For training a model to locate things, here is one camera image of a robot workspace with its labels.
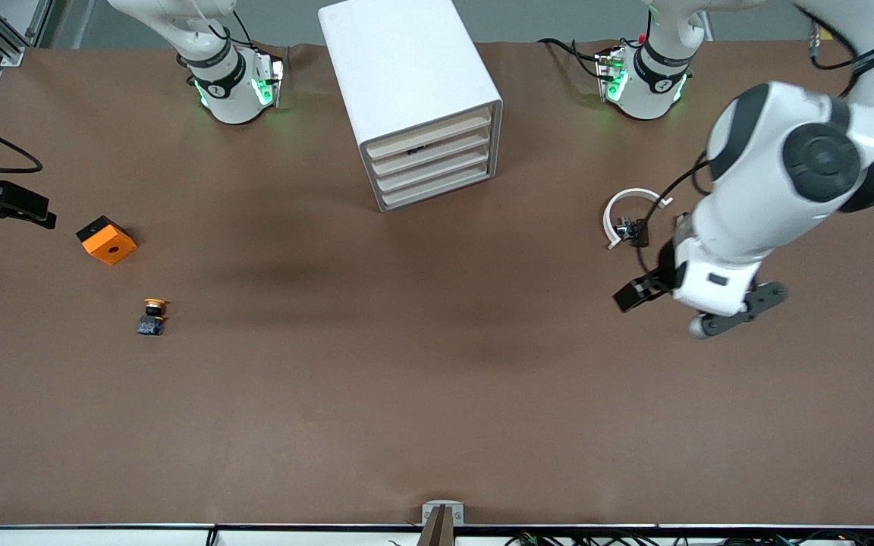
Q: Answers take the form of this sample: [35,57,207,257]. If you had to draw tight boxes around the dark brown small connector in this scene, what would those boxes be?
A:
[614,216,650,249]

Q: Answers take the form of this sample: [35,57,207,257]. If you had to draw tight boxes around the orange block with hole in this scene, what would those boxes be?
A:
[76,215,138,266]

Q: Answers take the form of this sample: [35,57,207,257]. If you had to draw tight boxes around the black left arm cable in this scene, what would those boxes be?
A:
[634,155,712,275]

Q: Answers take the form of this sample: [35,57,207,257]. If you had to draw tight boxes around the white curved plastic ring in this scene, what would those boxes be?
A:
[603,187,674,251]

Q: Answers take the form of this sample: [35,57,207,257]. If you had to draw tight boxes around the black cable bundle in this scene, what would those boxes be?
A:
[504,531,874,546]

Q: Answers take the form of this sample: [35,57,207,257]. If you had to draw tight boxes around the black base cable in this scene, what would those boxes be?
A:
[537,36,612,80]
[209,9,256,50]

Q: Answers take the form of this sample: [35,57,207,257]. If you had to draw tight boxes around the grey metal table bracket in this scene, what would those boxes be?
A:
[421,500,465,526]

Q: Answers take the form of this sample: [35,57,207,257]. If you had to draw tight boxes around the brown post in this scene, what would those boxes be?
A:
[417,506,455,546]

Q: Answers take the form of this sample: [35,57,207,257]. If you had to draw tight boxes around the white table edge rail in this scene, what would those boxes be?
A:
[0,523,874,546]

